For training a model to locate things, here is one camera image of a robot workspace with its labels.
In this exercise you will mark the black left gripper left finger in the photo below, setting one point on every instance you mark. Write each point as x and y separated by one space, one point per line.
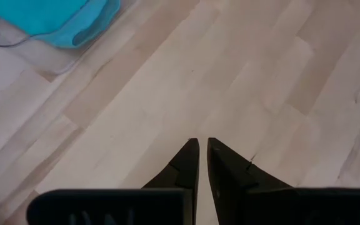
111 207

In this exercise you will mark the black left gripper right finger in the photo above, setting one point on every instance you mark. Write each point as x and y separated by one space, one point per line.
277 207

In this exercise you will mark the blue microfiber towel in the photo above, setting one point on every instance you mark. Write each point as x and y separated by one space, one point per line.
48 18

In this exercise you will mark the clear plastic bin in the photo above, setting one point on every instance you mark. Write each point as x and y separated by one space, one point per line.
52 59

